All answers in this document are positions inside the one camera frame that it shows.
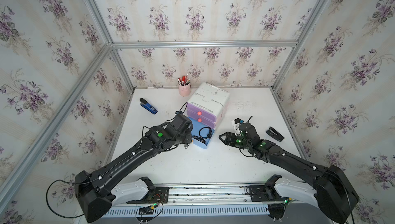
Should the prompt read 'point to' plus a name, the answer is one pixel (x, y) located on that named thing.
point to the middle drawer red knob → (199, 119)
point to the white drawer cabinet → (212, 98)
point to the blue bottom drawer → (201, 133)
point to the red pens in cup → (183, 81)
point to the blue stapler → (144, 104)
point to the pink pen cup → (184, 90)
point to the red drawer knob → (199, 113)
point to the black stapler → (275, 134)
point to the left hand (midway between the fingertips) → (192, 138)
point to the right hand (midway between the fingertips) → (223, 138)
